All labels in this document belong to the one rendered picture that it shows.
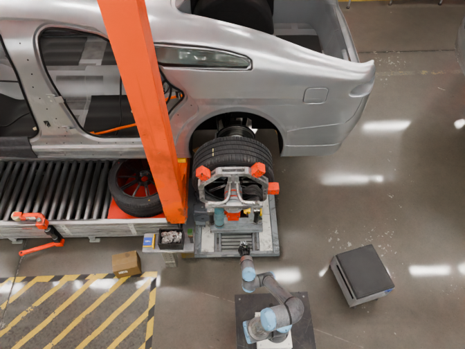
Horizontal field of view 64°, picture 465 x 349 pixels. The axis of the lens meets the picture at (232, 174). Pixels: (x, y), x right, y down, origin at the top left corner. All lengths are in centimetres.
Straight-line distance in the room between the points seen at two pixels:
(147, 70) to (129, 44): 16
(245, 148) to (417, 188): 224
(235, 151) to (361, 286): 152
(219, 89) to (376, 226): 219
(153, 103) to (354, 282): 217
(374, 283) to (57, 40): 406
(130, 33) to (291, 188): 267
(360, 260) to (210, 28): 220
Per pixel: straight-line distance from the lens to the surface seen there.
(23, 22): 287
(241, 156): 271
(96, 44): 456
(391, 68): 567
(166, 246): 311
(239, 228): 352
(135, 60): 188
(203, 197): 296
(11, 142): 356
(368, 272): 337
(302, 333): 314
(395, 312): 371
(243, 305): 314
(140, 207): 338
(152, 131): 222
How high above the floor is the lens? 333
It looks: 55 degrees down
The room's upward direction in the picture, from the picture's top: straight up
